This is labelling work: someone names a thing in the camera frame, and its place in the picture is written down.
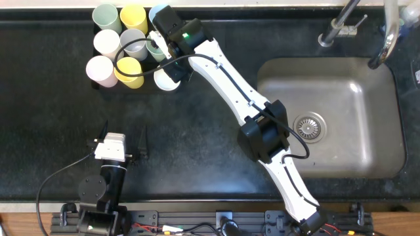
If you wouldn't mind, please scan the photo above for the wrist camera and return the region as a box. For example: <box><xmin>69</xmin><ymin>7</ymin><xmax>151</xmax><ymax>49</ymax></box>
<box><xmin>94</xmin><ymin>132</ymin><xmax>127</xmax><ymax>163</ymax></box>
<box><xmin>149</xmin><ymin>30</ymin><xmax>173</xmax><ymax>61</ymax></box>

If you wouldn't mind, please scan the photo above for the green cup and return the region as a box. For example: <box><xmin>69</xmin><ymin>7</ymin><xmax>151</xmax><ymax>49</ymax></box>
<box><xmin>92</xmin><ymin>3</ymin><xmax>123</xmax><ymax>35</ymax></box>
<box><xmin>145</xmin><ymin>30</ymin><xmax>167</xmax><ymax>64</ymax></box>

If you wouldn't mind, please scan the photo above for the black tray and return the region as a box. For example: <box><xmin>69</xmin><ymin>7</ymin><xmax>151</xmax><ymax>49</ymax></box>
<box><xmin>91</xmin><ymin>6</ymin><xmax>181</xmax><ymax>94</ymax></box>

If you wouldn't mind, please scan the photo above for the black cable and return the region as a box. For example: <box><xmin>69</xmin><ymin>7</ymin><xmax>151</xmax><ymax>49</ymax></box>
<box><xmin>35</xmin><ymin>152</ymin><xmax>96</xmax><ymax>236</ymax></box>
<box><xmin>113</xmin><ymin>37</ymin><xmax>311</xmax><ymax>161</ymax></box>

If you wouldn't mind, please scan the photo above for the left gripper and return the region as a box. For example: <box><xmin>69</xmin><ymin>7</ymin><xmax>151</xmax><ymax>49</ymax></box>
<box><xmin>98</xmin><ymin>119</ymin><xmax>150</xmax><ymax>163</ymax></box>

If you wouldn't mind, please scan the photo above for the white cup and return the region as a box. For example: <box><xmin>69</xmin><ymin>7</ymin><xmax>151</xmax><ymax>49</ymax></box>
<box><xmin>153</xmin><ymin>64</ymin><xmax>182</xmax><ymax>92</ymax></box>
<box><xmin>93</xmin><ymin>29</ymin><xmax>125</xmax><ymax>63</ymax></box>

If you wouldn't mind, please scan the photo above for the steel tap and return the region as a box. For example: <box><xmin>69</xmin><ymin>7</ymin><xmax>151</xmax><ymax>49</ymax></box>
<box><xmin>317</xmin><ymin>0</ymin><xmax>402</xmax><ymax>70</ymax></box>

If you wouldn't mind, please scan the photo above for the blue soap bottle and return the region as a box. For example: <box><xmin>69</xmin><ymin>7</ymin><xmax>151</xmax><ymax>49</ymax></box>
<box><xmin>395</xmin><ymin>0</ymin><xmax>420</xmax><ymax>39</ymax></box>

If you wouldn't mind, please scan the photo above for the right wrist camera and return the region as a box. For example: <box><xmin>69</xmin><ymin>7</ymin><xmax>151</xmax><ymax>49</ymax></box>
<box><xmin>149</xmin><ymin>30</ymin><xmax>173</xmax><ymax>61</ymax></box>

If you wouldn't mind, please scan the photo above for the mounting rail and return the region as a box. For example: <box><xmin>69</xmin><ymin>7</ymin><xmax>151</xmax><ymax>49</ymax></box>
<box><xmin>51</xmin><ymin>202</ymin><xmax>388</xmax><ymax>236</ymax></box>

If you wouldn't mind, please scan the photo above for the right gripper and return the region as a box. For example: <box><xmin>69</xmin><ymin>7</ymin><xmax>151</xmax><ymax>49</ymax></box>
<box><xmin>167</xmin><ymin>58</ymin><xmax>195</xmax><ymax>84</ymax></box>

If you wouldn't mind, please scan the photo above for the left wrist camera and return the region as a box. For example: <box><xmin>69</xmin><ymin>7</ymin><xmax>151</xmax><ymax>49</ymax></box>
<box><xmin>94</xmin><ymin>132</ymin><xmax>127</xmax><ymax>163</ymax></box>

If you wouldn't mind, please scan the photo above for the steel sink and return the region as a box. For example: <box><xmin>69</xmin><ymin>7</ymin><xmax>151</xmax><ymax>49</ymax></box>
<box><xmin>256</xmin><ymin>56</ymin><xmax>408</xmax><ymax>180</ymax></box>

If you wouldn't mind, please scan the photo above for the grey cup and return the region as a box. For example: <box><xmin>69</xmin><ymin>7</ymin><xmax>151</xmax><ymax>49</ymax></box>
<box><xmin>119</xmin><ymin>28</ymin><xmax>149</xmax><ymax>62</ymax></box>

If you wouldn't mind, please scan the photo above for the blue cup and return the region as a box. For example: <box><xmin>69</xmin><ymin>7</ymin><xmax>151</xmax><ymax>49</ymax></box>
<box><xmin>148</xmin><ymin>4</ymin><xmax>169</xmax><ymax>28</ymax></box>

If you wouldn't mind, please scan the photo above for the pink cup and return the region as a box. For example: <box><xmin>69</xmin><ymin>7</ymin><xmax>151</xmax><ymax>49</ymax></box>
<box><xmin>85</xmin><ymin>54</ymin><xmax>119</xmax><ymax>89</ymax></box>

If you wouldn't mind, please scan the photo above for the yellow cup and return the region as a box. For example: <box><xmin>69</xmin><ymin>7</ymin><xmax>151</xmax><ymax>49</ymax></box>
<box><xmin>119</xmin><ymin>4</ymin><xmax>149</xmax><ymax>35</ymax></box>
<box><xmin>114</xmin><ymin>56</ymin><xmax>145</xmax><ymax>90</ymax></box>

